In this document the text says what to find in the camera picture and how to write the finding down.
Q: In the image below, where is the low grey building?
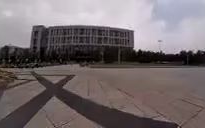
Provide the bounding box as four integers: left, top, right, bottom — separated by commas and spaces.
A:
0, 44, 32, 63

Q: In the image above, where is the tall lamp pole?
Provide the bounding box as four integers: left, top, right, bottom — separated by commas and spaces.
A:
157, 39, 164, 53

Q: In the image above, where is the row of dark trees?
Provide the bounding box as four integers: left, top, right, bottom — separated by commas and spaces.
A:
99, 48, 205, 66

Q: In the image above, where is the row of parked vehicles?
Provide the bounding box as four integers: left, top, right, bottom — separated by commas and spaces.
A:
0, 60, 63, 70

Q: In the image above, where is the large curved grey building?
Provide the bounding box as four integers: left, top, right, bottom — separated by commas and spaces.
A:
29, 24, 135, 64

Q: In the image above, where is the grey stone slab plaza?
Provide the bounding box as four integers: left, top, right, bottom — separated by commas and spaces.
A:
0, 63, 205, 128

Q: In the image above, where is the pale pole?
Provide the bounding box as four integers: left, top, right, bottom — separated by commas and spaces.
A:
117, 49, 122, 65

